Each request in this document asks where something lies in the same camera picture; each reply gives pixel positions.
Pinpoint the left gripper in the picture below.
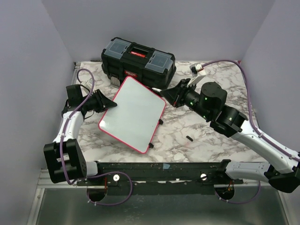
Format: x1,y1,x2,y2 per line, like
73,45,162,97
82,89,118,113

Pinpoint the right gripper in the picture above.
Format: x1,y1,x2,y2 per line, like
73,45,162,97
160,78,211,120

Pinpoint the pink framed whiteboard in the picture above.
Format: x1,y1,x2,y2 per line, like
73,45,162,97
98,76,166,154

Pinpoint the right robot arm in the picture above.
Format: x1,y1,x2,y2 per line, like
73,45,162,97
159,79,300,193

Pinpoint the black plastic toolbox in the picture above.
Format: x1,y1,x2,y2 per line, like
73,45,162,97
101,37,176,90

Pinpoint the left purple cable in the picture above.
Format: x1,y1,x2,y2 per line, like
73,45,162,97
60,69,133,206

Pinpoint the purple cable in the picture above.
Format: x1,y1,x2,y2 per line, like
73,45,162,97
201,60,300,204
60,69,133,206

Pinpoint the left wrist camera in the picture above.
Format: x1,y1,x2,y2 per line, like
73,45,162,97
81,78,93,90

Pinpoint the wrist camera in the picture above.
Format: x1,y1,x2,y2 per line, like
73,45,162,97
187,63,206,87
81,78,93,90

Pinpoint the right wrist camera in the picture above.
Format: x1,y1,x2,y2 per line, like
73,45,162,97
187,63,206,87

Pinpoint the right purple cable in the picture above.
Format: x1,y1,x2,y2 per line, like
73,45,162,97
201,60,300,204

